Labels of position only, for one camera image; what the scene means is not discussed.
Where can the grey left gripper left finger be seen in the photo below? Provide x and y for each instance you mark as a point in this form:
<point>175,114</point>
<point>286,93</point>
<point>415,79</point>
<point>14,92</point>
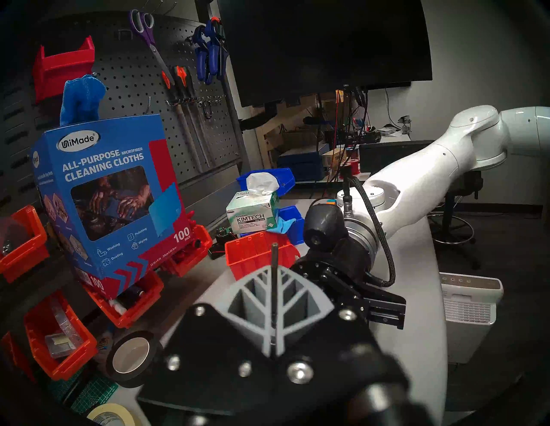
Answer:
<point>249,300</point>

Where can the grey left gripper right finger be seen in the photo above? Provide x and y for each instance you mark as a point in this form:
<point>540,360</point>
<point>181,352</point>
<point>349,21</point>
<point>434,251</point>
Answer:
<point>300,300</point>

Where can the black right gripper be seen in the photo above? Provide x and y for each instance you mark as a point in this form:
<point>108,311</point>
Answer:
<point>343,262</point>

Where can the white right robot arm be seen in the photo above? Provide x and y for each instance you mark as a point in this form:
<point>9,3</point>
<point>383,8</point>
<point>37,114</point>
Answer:
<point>429,171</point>

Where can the orange black screwdriver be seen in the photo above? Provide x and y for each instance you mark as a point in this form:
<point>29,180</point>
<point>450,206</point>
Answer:
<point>166,80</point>
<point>181,75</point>

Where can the small blue plastic bin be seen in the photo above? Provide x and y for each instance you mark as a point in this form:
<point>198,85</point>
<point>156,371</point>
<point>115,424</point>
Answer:
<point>296,227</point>

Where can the small green circuit board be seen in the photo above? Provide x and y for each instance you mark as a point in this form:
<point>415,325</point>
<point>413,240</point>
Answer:
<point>222,240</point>

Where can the crumpled blue cloth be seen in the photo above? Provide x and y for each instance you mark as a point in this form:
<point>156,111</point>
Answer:
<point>281,225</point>

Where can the green white tissue box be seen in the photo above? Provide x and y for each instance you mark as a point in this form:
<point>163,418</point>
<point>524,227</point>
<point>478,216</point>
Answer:
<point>251,214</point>

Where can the red thread spool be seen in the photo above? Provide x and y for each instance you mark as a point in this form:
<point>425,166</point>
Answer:
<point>353,166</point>

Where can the brown cardboard box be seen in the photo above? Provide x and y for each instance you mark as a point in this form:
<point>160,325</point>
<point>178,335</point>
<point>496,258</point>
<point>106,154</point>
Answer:
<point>333,158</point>

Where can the dark blue case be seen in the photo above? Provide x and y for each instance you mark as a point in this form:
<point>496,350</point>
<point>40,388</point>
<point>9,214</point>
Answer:
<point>300,165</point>

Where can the black office stool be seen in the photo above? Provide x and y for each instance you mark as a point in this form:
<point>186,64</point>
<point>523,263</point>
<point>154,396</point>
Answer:
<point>459,206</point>

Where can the white air purifier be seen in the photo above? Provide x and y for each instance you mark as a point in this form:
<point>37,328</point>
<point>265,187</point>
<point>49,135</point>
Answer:
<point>468,309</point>

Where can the black tape roll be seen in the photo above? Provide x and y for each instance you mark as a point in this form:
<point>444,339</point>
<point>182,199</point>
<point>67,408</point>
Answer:
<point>112,369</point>

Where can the blue cleaning cloths box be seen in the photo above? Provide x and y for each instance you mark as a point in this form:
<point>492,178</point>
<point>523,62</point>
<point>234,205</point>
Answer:
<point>107,193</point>

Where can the green cutting mat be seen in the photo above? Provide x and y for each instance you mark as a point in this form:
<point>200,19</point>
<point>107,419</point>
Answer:
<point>94,393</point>

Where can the beige masking tape roll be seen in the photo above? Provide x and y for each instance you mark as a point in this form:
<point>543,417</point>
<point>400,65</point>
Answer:
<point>96,416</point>

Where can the black computer monitor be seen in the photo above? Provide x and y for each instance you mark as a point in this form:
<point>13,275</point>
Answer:
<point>322,43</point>

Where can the dark perforated pegboard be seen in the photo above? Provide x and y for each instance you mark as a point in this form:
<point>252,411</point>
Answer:
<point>129,86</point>

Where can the blue microfiber cloth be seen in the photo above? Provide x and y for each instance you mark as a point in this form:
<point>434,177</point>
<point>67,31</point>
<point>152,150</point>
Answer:
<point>81,98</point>

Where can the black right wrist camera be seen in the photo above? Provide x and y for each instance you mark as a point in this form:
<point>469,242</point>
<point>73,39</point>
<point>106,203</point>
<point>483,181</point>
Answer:
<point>324,225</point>

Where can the dark louvered wall panel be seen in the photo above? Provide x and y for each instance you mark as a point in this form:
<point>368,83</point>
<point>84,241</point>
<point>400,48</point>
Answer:
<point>17,129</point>

